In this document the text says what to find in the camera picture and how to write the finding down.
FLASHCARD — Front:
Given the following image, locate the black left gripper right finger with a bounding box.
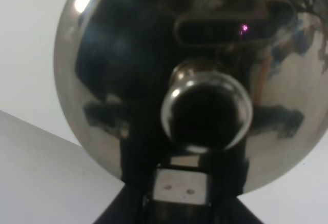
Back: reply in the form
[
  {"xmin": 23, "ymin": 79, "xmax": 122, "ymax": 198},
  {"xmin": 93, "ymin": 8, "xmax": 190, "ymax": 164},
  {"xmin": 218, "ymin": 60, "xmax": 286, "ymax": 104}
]
[{"xmin": 209, "ymin": 158, "xmax": 262, "ymax": 223}]

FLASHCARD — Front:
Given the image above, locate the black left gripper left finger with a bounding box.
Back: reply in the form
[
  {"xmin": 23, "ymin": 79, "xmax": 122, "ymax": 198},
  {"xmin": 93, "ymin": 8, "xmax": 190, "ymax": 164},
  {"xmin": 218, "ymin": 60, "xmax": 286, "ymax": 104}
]
[{"xmin": 95, "ymin": 138, "xmax": 156, "ymax": 223}]

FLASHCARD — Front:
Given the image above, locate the stainless steel teapot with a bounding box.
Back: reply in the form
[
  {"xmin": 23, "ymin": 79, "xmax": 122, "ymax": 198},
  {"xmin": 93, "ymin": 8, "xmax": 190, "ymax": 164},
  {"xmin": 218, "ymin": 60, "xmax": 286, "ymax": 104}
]
[{"xmin": 54, "ymin": 0, "xmax": 327, "ymax": 198}]

